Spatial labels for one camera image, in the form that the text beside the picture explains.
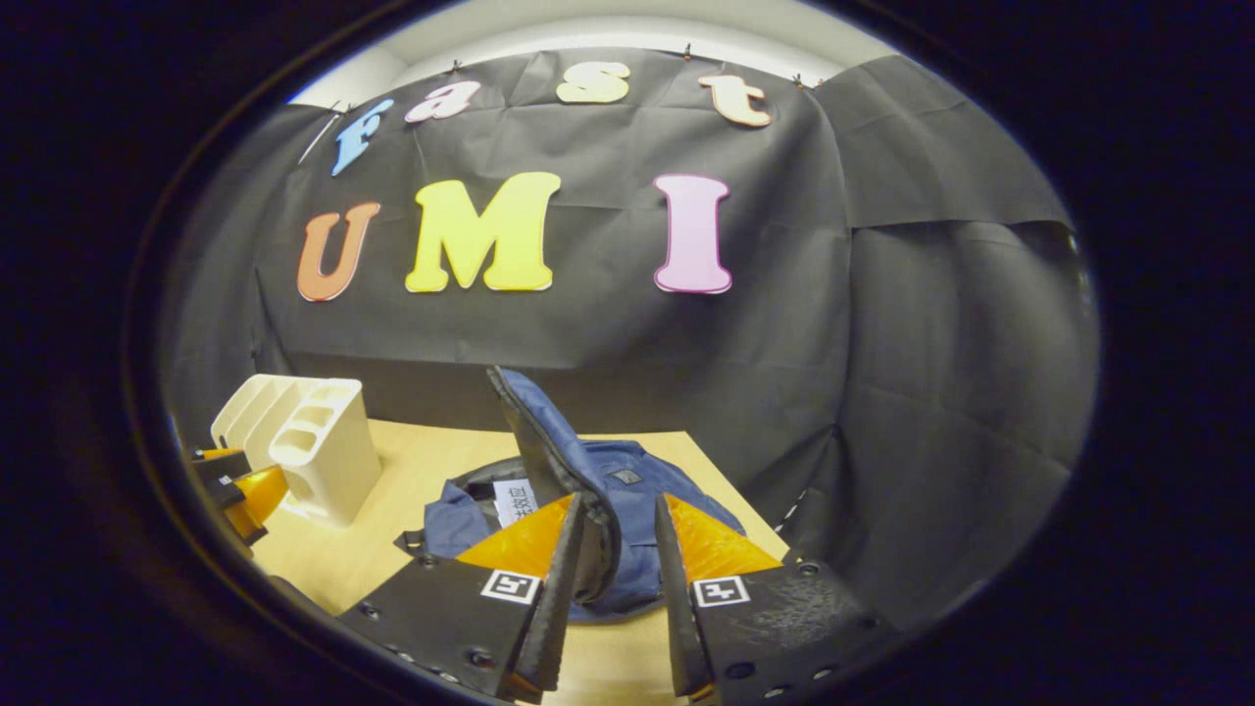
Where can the blue-grey book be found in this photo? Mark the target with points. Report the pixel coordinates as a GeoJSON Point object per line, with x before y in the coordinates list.
{"type": "Point", "coordinates": [515, 502]}

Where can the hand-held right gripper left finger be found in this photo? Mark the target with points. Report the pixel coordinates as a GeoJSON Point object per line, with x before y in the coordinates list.
{"type": "Point", "coordinates": [554, 598]}

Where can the black backdrop cloth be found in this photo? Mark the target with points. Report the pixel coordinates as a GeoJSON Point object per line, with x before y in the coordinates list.
{"type": "Point", "coordinates": [588, 324]}

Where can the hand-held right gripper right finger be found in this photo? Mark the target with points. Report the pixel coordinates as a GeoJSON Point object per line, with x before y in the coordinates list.
{"type": "Point", "coordinates": [677, 608]}

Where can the blue schoolbag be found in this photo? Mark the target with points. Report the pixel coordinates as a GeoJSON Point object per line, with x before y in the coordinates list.
{"type": "Point", "coordinates": [627, 480]}

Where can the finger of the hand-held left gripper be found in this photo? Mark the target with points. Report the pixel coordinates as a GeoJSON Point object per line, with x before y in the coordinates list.
{"type": "Point", "coordinates": [221, 466]}
{"type": "Point", "coordinates": [260, 495]}

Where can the cream plastic bookshelf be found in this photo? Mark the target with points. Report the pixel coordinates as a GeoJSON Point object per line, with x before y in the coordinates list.
{"type": "Point", "coordinates": [333, 461]}

